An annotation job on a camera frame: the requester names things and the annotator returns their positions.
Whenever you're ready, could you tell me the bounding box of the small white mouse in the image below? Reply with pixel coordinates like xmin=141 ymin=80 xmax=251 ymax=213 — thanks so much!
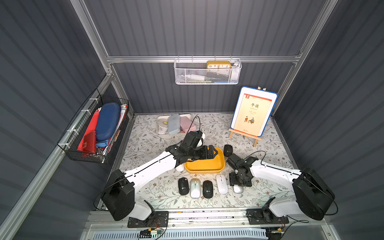
xmin=233 ymin=185 xmax=244 ymax=194

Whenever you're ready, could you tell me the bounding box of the black mouse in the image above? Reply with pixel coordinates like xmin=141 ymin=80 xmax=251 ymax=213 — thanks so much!
xmin=203 ymin=180 xmax=214 ymax=199
xmin=223 ymin=144 xmax=233 ymax=158
xmin=178 ymin=177 xmax=190 ymax=196

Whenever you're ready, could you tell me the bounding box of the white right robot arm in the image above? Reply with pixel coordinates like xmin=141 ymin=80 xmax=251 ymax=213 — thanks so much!
xmin=226 ymin=154 xmax=338 ymax=223

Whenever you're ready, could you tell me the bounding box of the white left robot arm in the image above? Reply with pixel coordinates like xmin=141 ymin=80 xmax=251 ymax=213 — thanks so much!
xmin=101 ymin=131 xmax=219 ymax=221

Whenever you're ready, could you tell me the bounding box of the yellow storage box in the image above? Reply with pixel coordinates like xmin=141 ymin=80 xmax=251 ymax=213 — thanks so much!
xmin=185 ymin=147 xmax=226 ymax=174

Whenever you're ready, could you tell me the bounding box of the black mouse behind box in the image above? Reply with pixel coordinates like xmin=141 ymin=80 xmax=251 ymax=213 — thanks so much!
xmin=223 ymin=144 xmax=233 ymax=158

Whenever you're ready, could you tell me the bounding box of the silver mouse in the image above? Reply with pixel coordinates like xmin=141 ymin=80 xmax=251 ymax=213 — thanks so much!
xmin=190 ymin=179 xmax=201 ymax=199

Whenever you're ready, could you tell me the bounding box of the pink case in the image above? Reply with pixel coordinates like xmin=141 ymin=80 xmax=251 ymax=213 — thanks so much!
xmin=180 ymin=116 xmax=197 ymax=133

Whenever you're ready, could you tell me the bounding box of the grey pencil case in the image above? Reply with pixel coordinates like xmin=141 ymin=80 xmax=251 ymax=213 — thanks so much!
xmin=168 ymin=114 xmax=181 ymax=136

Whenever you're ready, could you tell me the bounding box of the white tray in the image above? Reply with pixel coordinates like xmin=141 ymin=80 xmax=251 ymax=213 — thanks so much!
xmin=156 ymin=114 xmax=192 ymax=139

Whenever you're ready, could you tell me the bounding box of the white tape roll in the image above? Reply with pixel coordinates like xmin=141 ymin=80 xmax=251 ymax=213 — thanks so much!
xmin=157 ymin=116 xmax=169 ymax=135

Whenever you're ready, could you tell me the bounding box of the wooden easel stand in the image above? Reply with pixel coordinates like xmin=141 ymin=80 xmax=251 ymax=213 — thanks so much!
xmin=227 ymin=86 xmax=268 ymax=148

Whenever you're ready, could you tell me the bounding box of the floral table mat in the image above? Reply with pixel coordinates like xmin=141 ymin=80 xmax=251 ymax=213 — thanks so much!
xmin=118 ymin=113 xmax=313 ymax=210

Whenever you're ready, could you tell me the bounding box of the beige book with red stripe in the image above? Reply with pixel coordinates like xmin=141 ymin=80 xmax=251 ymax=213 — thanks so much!
xmin=232 ymin=94 xmax=272 ymax=137

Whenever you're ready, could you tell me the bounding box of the yellow clock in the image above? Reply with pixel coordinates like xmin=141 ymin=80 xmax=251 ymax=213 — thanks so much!
xmin=207 ymin=60 xmax=232 ymax=69

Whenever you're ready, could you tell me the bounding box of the blue oval case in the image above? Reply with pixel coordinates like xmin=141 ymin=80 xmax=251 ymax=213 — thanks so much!
xmin=96 ymin=103 xmax=121 ymax=142

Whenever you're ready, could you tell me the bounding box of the red folder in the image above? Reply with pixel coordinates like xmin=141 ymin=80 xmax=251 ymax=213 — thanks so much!
xmin=77 ymin=108 xmax=101 ymax=154

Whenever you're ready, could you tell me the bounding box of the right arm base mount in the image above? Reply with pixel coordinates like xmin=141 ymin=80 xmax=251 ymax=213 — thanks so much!
xmin=246 ymin=208 xmax=289 ymax=226

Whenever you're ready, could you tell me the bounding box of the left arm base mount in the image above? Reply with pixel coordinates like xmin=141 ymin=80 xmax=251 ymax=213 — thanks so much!
xmin=127 ymin=211 xmax=170 ymax=229

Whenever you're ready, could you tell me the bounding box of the white wire wall basket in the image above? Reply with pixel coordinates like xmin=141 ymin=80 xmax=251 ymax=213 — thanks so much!
xmin=174 ymin=58 xmax=243 ymax=85

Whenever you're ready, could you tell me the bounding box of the black wire side basket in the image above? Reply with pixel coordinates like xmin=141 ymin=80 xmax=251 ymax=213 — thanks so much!
xmin=58 ymin=90 xmax=130 ymax=164

